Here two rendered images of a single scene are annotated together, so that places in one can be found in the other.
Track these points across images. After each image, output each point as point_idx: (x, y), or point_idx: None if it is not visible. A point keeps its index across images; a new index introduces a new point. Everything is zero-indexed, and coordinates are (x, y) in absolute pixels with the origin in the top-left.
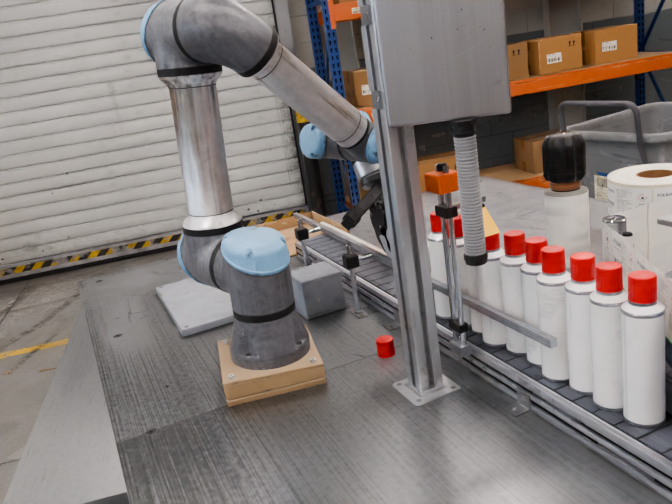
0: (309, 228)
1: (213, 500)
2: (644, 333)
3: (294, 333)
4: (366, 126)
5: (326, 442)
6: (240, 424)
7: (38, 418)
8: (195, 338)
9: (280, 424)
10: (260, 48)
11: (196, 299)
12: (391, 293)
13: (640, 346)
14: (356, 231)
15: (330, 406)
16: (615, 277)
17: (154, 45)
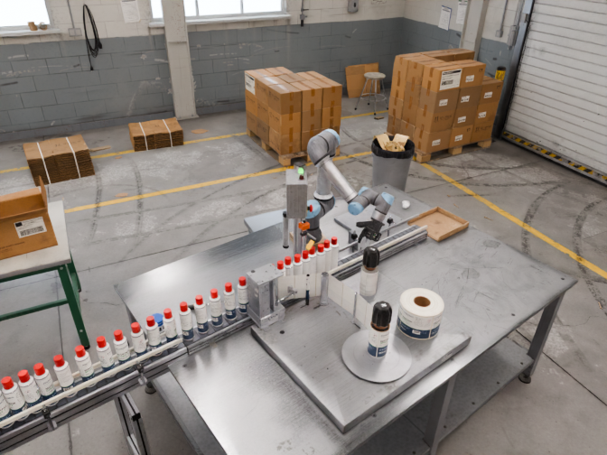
0: (455, 227)
1: (249, 245)
2: None
3: (307, 236)
4: (350, 199)
5: (271, 257)
6: (280, 242)
7: (285, 208)
8: (333, 222)
9: (280, 248)
10: (313, 161)
11: (359, 214)
12: (351, 255)
13: None
14: (452, 242)
15: (288, 255)
16: None
17: None
